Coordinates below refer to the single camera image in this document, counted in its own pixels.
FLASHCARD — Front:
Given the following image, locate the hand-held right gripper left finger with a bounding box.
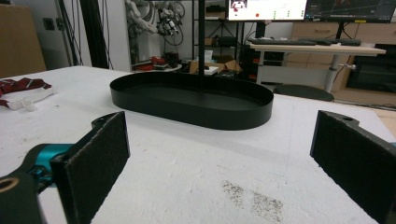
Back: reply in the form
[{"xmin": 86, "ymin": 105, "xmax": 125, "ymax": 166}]
[{"xmin": 49, "ymin": 110, "xmax": 131, "ymax": 224}]

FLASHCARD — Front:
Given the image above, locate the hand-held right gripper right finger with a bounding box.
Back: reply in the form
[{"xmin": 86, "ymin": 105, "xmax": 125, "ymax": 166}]
[{"xmin": 309, "ymin": 109, "xmax": 396, "ymax": 224}]

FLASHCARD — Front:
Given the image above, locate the black round stool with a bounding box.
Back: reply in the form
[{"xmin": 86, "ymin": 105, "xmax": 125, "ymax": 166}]
[{"xmin": 273, "ymin": 84, "xmax": 335, "ymax": 103}]

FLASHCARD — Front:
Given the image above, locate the white plastic piece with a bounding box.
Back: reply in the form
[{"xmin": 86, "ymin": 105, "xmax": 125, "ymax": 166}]
[{"xmin": 7, "ymin": 87, "xmax": 57, "ymax": 112}]

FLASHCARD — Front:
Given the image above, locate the black cabinet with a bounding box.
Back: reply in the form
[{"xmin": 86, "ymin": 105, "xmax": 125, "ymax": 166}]
[{"xmin": 346, "ymin": 43, "xmax": 396, "ymax": 94}]

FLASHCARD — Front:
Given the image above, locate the dark red striped cloth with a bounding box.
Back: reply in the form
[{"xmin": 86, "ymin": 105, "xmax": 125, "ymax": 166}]
[{"xmin": 0, "ymin": 77, "xmax": 52, "ymax": 108}]

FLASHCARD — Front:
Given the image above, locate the black oval tray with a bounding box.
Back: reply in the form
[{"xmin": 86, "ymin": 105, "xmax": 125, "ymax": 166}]
[{"xmin": 109, "ymin": 72, "xmax": 275, "ymax": 131}]

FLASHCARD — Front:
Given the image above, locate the light wooden desk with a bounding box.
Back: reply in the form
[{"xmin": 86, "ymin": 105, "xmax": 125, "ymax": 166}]
[{"xmin": 249, "ymin": 43, "xmax": 388, "ymax": 93}]

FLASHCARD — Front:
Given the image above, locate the black keyboard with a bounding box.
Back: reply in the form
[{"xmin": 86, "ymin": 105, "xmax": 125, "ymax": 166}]
[
  {"xmin": 298, "ymin": 37, "xmax": 362, "ymax": 47},
  {"xmin": 247, "ymin": 37, "xmax": 318, "ymax": 47}
]

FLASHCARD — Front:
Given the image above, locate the red tool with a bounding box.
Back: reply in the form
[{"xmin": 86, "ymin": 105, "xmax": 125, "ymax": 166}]
[{"xmin": 150, "ymin": 55, "xmax": 168, "ymax": 66}]

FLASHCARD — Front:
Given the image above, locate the black metal stand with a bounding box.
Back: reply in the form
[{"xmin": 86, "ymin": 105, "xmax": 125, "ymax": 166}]
[{"xmin": 79, "ymin": 0, "xmax": 110, "ymax": 70}]

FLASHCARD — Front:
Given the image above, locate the light wooden drawer cabinet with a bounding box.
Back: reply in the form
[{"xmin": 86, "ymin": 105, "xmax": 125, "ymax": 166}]
[{"xmin": 290, "ymin": 21, "xmax": 396, "ymax": 45}]

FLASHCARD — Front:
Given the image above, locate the brown cardboard sheet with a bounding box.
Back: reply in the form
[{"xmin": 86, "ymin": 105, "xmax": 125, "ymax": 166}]
[{"xmin": 0, "ymin": 4, "xmax": 48, "ymax": 79}]

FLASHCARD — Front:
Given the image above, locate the monitor with dark screen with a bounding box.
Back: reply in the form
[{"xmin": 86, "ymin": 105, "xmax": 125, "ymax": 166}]
[{"xmin": 304, "ymin": 0, "xmax": 396, "ymax": 23}]

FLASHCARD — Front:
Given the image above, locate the open cardboard box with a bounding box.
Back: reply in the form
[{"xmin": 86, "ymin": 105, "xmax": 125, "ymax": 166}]
[{"xmin": 189, "ymin": 58, "xmax": 243, "ymax": 77}]

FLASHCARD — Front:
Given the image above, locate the black vertical pole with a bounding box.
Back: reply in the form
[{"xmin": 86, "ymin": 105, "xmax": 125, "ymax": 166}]
[{"xmin": 197, "ymin": 0, "xmax": 206, "ymax": 78}]

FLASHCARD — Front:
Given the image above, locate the black metal shelf rack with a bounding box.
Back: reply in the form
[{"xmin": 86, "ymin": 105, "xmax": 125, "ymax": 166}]
[{"xmin": 191, "ymin": 0, "xmax": 248, "ymax": 64}]

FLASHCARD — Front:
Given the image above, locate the monitor with white screen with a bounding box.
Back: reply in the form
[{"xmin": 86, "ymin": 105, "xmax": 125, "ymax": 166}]
[{"xmin": 227, "ymin": 0, "xmax": 308, "ymax": 22}]

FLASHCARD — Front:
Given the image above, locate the bundle of black cables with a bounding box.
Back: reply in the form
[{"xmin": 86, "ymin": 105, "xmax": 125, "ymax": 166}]
[{"xmin": 57, "ymin": 0, "xmax": 84, "ymax": 67}]

